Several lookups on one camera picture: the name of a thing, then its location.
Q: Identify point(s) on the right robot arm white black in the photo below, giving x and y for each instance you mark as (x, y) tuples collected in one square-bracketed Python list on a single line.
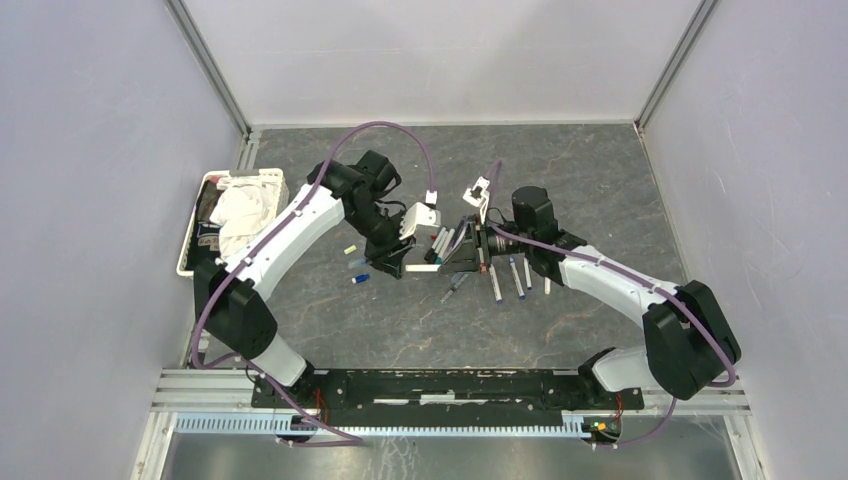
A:
[(688, 342)]

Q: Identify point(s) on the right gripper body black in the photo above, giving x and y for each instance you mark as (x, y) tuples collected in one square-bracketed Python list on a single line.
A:
[(500, 243)]

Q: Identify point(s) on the black gel pen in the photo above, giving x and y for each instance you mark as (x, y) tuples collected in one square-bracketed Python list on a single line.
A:
[(456, 281)]

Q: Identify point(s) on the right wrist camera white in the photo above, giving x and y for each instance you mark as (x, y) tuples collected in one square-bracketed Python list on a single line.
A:
[(478, 196)]

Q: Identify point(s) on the black cap white marker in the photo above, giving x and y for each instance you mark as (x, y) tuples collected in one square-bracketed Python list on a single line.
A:
[(435, 252)]

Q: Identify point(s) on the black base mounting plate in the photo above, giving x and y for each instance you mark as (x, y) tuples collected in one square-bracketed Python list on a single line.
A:
[(457, 398)]

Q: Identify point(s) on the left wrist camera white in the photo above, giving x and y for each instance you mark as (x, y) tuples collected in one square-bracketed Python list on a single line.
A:
[(421, 216)]

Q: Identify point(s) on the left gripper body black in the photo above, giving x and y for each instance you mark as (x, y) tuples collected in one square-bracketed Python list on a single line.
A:
[(383, 231)]

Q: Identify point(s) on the white plastic basket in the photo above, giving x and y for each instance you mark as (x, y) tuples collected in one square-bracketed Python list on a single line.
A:
[(202, 236)]

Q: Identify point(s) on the white crumpled cloth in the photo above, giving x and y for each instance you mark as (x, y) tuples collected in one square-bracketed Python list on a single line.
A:
[(245, 207)]

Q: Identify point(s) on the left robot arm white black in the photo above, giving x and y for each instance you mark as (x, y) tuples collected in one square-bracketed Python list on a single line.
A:
[(230, 297)]

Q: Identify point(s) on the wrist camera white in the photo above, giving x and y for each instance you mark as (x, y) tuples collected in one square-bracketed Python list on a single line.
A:
[(421, 216), (478, 196)]

